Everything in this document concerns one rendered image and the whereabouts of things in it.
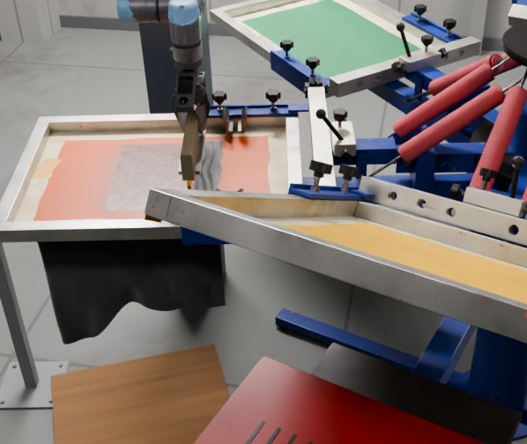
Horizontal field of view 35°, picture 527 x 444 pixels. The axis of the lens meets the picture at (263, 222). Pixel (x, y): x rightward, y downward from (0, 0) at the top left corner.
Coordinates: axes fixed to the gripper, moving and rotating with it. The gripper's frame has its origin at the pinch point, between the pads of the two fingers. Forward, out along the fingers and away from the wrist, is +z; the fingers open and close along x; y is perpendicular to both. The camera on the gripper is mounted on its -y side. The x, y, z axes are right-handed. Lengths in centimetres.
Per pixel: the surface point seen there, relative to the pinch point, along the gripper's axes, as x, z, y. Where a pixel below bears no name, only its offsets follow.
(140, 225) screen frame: 11.8, 10.0, -28.7
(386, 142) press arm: -52, 5, 0
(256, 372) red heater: -18, -2, -90
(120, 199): 19.8, 13.5, -11.8
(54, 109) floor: 103, 110, 219
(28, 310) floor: 78, 109, 51
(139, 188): 15.2, 13.6, -6.9
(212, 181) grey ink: -4.5, 12.9, -5.2
